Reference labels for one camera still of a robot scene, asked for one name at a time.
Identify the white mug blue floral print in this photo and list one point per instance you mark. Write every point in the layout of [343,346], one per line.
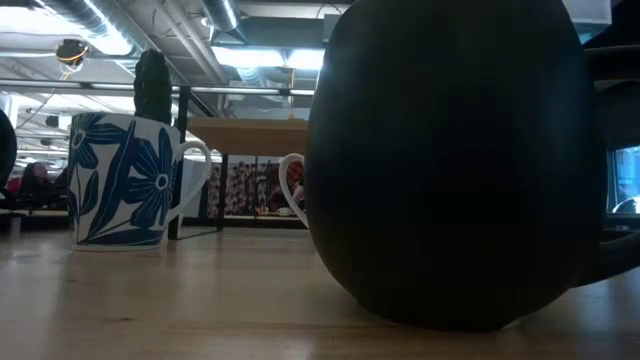
[120,180]
[283,182]

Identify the black mug blue inside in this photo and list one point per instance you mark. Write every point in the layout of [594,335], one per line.
[450,165]

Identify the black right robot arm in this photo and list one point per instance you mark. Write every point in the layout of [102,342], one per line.
[620,110]

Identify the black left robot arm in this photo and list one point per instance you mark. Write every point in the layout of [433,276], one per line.
[6,150]

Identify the person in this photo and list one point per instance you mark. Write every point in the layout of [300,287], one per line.
[296,185]
[35,182]

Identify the patterned room divider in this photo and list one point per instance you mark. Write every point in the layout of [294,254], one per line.
[240,187]

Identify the wooden shelf black metal legs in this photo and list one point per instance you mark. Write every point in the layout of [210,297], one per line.
[250,136]

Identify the ceiling light panel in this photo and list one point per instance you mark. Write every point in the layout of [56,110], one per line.
[260,57]

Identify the cactus in white pot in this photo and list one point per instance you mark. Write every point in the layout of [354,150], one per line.
[152,85]

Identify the grey metal crossbar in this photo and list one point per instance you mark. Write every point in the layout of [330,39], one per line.
[100,85]

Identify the black ceiling-hung device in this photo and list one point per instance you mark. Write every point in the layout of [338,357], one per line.
[71,51]

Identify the computer monitor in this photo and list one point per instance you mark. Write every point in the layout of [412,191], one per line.
[625,175]

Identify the grey ceiling duct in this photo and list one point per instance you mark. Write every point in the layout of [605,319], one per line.
[220,12]

